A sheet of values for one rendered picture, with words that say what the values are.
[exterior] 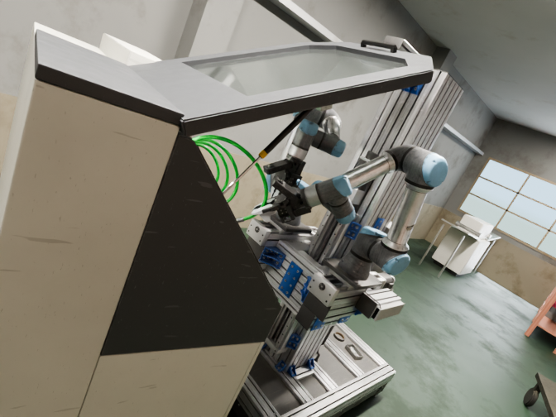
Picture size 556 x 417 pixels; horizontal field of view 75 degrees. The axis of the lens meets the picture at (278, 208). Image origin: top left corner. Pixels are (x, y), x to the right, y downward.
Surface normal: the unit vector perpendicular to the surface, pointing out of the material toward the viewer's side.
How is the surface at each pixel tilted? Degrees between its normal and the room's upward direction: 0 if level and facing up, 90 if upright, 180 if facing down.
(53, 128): 90
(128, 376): 90
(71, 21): 90
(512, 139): 90
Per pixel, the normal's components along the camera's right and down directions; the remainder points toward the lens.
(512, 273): -0.68, -0.09
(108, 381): 0.50, 0.46
